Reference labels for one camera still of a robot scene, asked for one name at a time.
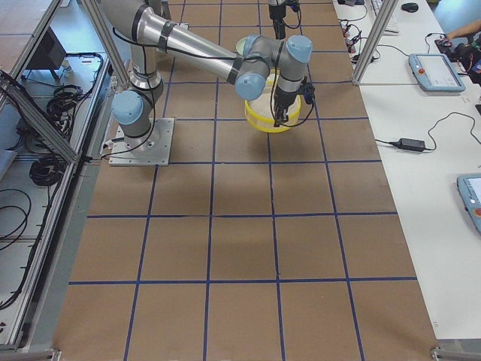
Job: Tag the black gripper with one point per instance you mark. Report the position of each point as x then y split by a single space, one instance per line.
277 10
284 98

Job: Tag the yellow rimmed steamer layer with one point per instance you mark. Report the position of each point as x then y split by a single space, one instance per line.
259 116
272 78

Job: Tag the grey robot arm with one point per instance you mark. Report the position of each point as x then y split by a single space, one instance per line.
137 23

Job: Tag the pale green round plate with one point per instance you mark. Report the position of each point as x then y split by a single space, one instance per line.
240 46

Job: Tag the black laptop power brick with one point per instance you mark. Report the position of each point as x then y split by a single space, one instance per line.
409 144

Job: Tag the black computer mouse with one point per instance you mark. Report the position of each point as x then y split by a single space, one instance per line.
410 7

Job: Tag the blue teach pendant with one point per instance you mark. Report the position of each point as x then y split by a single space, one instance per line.
468 186
434 73

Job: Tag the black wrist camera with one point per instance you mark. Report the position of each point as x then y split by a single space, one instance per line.
307 90

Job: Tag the aluminium frame post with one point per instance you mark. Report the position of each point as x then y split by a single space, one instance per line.
380 23

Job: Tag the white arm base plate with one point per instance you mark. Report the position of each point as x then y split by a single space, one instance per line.
154 148

